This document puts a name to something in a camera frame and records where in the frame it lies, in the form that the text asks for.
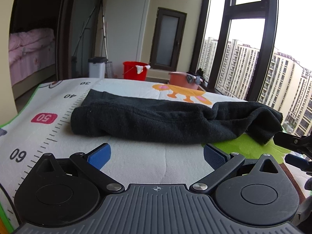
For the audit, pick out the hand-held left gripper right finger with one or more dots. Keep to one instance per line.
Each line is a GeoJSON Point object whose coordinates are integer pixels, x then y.
{"type": "Point", "coordinates": [215, 156]}

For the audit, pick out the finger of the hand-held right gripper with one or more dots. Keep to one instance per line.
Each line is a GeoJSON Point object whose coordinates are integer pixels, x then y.
{"type": "Point", "coordinates": [285, 140]}
{"type": "Point", "coordinates": [295, 159]}

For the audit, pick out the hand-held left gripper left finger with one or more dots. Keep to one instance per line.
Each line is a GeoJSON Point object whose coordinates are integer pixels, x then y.
{"type": "Point", "coordinates": [100, 156]}

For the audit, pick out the black fleece pants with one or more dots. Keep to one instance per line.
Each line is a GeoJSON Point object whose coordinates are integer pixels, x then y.
{"type": "Point", "coordinates": [158, 121]}

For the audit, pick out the person's right hand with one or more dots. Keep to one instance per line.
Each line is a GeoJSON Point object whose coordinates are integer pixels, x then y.
{"type": "Point", "coordinates": [309, 184]}

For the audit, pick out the printed play mat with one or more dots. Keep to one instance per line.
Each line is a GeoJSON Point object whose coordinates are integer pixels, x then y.
{"type": "Point", "coordinates": [146, 158]}

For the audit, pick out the grey rag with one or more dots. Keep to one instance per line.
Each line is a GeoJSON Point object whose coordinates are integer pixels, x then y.
{"type": "Point", "coordinates": [196, 80]}

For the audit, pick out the pink plastic basin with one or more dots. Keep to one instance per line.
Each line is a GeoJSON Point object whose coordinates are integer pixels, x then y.
{"type": "Point", "coordinates": [179, 81]}

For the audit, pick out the black cloth bundle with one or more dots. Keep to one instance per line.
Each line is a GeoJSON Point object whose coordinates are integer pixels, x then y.
{"type": "Point", "coordinates": [201, 72]}

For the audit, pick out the apartment buildings outside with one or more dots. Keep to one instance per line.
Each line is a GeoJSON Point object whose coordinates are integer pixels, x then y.
{"type": "Point", "coordinates": [243, 65]}

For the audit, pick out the white bin with black lid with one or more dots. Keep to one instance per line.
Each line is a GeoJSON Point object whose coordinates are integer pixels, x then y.
{"type": "Point", "coordinates": [96, 70]}

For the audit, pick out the metal pole mop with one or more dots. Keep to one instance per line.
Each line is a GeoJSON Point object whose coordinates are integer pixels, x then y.
{"type": "Point", "coordinates": [109, 69]}

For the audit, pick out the red plastic bucket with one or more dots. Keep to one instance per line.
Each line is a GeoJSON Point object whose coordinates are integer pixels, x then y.
{"type": "Point", "coordinates": [130, 73]}

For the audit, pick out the dark pole cleaning tool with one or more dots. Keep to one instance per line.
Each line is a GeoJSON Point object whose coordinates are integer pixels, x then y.
{"type": "Point", "coordinates": [73, 65]}

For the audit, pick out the white rag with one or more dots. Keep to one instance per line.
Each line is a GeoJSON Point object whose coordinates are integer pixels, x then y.
{"type": "Point", "coordinates": [140, 68]}

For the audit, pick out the dark framed frosted window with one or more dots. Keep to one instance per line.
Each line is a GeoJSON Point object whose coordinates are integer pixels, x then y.
{"type": "Point", "coordinates": [168, 41]}

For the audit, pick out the pink bed quilt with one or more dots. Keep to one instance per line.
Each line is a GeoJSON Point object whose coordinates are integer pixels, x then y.
{"type": "Point", "coordinates": [29, 51]}

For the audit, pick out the large black window frame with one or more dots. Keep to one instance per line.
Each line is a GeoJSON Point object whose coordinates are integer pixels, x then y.
{"type": "Point", "coordinates": [268, 41]}

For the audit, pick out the dark sliding door frame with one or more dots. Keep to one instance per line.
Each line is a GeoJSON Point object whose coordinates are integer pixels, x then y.
{"type": "Point", "coordinates": [65, 29]}

